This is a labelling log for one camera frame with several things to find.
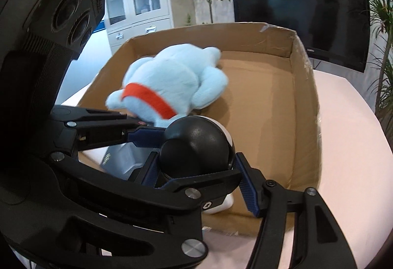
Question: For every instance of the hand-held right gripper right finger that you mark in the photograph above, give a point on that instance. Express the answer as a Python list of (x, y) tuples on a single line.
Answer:
[(247, 186)]

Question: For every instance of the light blue plush toy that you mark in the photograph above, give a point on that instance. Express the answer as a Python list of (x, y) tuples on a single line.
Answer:
[(172, 78)]

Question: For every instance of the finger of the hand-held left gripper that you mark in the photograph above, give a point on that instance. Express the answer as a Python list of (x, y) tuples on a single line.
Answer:
[(122, 204), (98, 131)]

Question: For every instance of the black product box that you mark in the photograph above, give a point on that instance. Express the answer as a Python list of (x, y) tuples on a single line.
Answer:
[(119, 161)]

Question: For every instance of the brown cardboard box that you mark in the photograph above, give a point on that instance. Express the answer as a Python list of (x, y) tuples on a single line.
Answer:
[(270, 103)]

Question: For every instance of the tall palm-leaf plant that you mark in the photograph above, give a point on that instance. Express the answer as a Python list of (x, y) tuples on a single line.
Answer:
[(383, 42)]

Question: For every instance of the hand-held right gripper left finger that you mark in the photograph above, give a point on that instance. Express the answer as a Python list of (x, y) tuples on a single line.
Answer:
[(150, 169)]

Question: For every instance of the black and white round device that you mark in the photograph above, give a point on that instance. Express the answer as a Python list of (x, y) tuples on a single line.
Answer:
[(196, 146)]

